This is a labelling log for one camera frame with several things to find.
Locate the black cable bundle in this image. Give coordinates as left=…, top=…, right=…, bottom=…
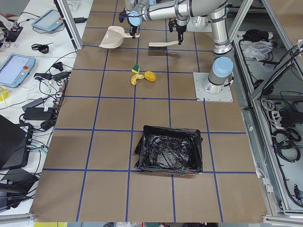
left=271, top=129, right=303, bottom=164

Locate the beige dustpan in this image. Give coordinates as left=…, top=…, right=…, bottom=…
left=99, top=26, right=140, bottom=49

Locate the green yellow sponge piece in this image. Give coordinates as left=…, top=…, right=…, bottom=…
left=132, top=64, right=140, bottom=74

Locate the white crumpled cloth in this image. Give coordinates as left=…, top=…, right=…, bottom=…
left=244, top=41, right=273, bottom=61

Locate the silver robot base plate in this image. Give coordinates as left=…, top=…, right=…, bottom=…
left=193, top=72, right=233, bottom=103

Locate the blue teach pendant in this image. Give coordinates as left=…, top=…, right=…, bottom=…
left=32, top=9, right=64, bottom=34
left=0, top=53, right=36, bottom=88

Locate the black lined trash bin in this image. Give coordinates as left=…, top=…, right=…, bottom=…
left=134, top=125, right=203, bottom=175

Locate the power strip with plugs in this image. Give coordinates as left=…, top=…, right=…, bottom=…
left=53, top=78, right=69, bottom=112

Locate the blue teach pendant near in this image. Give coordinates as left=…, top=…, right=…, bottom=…
left=0, top=53, right=36, bottom=88

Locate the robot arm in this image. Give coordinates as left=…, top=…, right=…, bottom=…
left=169, top=0, right=234, bottom=95
left=119, top=0, right=189, bottom=38

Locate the white hand brush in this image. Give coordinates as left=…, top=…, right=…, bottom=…
left=149, top=40, right=179, bottom=50

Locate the black power adapter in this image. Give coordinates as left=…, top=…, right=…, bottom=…
left=23, top=107, right=56, bottom=121

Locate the blue teach pendant far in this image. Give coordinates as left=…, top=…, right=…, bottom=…
left=32, top=9, right=64, bottom=34

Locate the aluminium frame post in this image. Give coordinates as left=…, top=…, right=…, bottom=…
left=54, top=0, right=83, bottom=52

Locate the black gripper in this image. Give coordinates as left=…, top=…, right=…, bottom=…
left=129, top=25, right=137, bottom=36
left=168, top=20, right=186, bottom=40

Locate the black laptop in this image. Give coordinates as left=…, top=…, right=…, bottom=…
left=0, top=116, right=33, bottom=170

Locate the croissant piece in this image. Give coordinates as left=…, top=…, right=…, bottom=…
left=131, top=74, right=144, bottom=86

